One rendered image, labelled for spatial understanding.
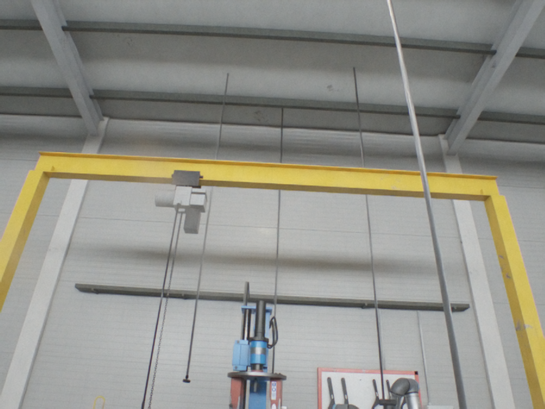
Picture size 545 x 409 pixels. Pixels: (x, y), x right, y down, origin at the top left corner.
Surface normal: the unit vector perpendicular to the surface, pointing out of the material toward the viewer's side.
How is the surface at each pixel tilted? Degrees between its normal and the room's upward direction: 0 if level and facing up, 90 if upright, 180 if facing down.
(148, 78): 173
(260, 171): 90
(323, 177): 90
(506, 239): 90
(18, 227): 90
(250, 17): 173
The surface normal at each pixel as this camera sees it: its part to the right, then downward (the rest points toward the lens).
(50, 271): 0.03, -0.49
